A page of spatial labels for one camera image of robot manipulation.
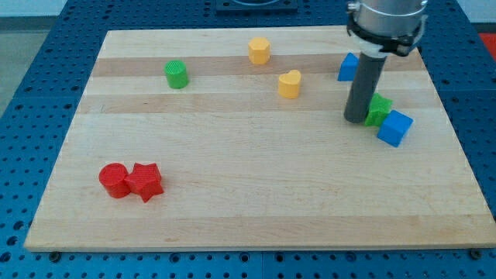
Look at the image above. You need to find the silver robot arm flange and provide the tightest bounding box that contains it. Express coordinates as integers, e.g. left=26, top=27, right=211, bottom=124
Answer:
left=346, top=0, right=428, bottom=59

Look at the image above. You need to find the wooden board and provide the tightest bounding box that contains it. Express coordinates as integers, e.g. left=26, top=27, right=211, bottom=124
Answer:
left=25, top=26, right=495, bottom=252

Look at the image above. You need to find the yellow heart block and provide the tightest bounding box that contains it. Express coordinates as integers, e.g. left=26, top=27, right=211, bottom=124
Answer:
left=277, top=70, right=301, bottom=99

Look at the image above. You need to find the yellow hexagon block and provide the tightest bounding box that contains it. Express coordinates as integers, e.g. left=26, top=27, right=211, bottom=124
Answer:
left=248, top=37, right=270, bottom=65

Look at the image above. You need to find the green cylinder block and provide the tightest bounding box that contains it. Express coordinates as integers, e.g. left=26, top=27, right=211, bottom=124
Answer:
left=164, top=60, right=189, bottom=89

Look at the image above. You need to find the red star block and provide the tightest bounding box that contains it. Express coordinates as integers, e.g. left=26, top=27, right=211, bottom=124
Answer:
left=124, top=163, right=164, bottom=203

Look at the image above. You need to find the blue block behind rod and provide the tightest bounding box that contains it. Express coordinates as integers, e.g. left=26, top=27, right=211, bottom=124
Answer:
left=337, top=53, right=359, bottom=81

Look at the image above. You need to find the green star block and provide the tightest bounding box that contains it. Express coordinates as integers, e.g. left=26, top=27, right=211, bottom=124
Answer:
left=364, top=93, right=393, bottom=127

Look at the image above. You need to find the red cylinder block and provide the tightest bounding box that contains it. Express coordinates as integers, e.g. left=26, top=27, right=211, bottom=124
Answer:
left=98, top=163, right=131, bottom=198

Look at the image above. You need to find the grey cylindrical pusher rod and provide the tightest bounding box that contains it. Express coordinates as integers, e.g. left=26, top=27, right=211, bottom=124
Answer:
left=343, top=53, right=387, bottom=124

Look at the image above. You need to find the blue cube block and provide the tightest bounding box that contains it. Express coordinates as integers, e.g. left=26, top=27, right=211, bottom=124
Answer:
left=377, top=110, right=414, bottom=147

